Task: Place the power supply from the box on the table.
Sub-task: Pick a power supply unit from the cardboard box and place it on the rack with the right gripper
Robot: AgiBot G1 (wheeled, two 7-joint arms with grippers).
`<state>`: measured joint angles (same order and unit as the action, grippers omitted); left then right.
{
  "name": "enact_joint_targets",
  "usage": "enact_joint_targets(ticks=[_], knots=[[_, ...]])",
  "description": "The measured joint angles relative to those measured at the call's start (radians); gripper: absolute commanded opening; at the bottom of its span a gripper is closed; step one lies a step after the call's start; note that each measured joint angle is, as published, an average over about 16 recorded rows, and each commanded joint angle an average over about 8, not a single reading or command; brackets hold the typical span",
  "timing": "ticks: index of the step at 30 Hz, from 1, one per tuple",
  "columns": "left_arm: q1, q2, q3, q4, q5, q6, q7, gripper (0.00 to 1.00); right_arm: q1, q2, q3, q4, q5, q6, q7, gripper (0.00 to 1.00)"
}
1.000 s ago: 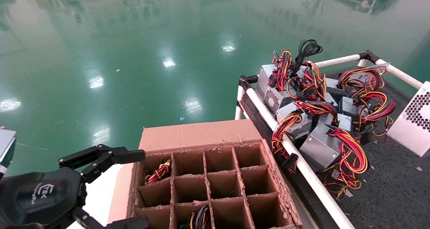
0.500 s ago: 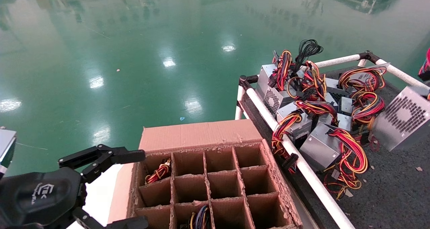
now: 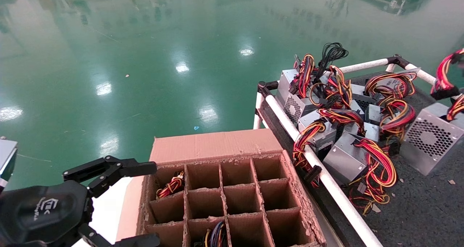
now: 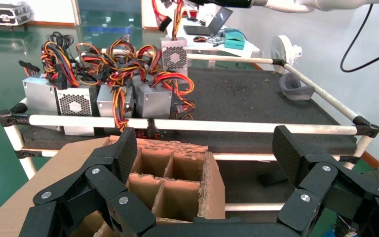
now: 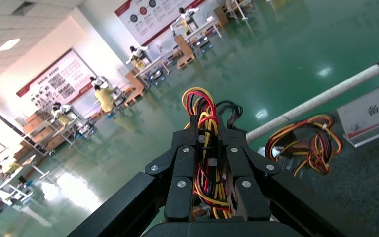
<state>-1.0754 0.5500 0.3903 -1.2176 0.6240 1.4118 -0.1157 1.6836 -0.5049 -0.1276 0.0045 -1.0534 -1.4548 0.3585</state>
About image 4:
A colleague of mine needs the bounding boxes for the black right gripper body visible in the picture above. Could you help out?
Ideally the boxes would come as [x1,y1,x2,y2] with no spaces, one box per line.
[189,0,253,9]

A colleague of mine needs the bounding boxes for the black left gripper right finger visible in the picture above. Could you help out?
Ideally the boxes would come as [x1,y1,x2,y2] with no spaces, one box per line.
[271,125,379,237]

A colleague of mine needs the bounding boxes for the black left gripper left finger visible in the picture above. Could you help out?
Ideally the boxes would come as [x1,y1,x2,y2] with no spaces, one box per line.
[19,126,157,237]

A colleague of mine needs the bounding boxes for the round vent silver power supply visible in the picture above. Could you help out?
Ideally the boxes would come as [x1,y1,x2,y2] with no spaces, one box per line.
[152,0,189,77]

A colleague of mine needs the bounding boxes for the teal box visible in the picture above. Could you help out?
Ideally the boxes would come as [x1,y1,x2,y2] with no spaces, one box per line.
[224,30,246,50]

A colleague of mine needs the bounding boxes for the cardboard box with dividers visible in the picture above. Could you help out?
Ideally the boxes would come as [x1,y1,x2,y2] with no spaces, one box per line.
[0,135,226,237]

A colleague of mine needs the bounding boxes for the black laptop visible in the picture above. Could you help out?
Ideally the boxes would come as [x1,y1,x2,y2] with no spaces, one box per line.
[183,7,233,37]

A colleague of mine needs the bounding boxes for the white office table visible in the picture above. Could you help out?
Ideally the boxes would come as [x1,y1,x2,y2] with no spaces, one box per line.
[165,18,263,69]

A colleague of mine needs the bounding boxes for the white desk fan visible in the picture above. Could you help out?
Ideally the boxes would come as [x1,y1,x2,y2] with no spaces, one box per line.
[270,35,303,66]

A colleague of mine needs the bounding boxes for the black foam mat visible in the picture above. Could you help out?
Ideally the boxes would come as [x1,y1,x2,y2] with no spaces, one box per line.
[19,67,357,155]

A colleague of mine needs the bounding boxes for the honeycomb vent power supply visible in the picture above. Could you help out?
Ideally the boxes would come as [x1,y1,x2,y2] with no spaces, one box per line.
[44,32,99,137]

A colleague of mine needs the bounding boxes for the grey curved plastic part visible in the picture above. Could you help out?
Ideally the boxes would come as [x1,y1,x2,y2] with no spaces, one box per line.
[279,72,316,101]

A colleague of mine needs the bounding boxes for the plain silver power supply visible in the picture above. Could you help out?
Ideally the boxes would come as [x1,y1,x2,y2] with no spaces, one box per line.
[19,40,79,131]

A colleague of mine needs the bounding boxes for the black aluminium flight case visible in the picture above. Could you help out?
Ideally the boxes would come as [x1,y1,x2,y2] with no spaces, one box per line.
[0,3,33,28]

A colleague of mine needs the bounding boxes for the silver power supply orange cables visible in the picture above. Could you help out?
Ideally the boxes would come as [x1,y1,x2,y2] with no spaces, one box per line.
[96,83,135,131]

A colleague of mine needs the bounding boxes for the white pipe frame cart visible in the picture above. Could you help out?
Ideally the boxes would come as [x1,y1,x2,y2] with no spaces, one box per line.
[0,48,379,213]

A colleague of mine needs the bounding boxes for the silver power supply red cables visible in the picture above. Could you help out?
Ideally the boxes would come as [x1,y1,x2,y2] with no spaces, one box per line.
[135,71,196,140]

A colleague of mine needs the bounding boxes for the silver power supply striped cables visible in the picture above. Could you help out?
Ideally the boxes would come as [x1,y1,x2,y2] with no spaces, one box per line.
[131,39,163,86]

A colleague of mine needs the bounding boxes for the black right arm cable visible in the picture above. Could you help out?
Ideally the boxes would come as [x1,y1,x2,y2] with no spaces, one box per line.
[340,3,379,73]

